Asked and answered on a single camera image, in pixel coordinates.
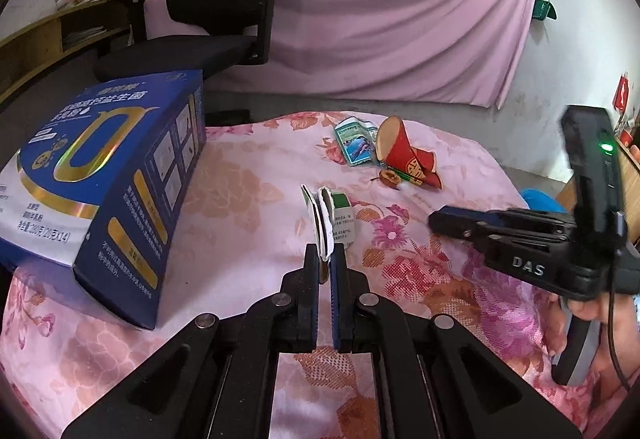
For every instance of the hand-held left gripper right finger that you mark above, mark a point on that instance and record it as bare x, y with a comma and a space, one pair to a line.
336, 299

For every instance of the wooden desk shelf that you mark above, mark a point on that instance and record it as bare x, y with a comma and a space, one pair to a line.
30, 49

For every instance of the wooden cabinet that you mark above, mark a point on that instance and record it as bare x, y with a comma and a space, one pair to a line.
570, 194

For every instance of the green blue packet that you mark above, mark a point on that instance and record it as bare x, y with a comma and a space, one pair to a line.
355, 144

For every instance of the blue plastic basin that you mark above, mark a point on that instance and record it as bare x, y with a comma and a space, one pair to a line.
540, 201

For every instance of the red hanging ornament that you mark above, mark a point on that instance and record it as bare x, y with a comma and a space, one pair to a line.
621, 93

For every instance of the white green paper carton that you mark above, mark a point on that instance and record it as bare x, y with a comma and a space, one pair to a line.
337, 224

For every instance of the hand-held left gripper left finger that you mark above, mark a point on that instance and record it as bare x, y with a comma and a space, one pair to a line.
311, 299

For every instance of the pink hanging cloth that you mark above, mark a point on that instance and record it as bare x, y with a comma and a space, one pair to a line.
375, 19

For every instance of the crushed red paper cup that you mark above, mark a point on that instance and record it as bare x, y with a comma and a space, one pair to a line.
400, 154

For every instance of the person's right hand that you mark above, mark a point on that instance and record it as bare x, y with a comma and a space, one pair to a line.
620, 319

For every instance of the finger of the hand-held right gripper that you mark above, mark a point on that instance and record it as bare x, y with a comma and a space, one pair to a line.
460, 229
530, 220

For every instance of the brown fruit core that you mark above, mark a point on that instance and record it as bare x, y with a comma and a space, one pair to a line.
389, 177

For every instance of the small stack of papers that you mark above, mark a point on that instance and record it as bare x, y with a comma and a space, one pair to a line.
85, 35

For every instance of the blue cardboard box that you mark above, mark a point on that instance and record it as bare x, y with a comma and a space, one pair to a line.
100, 169

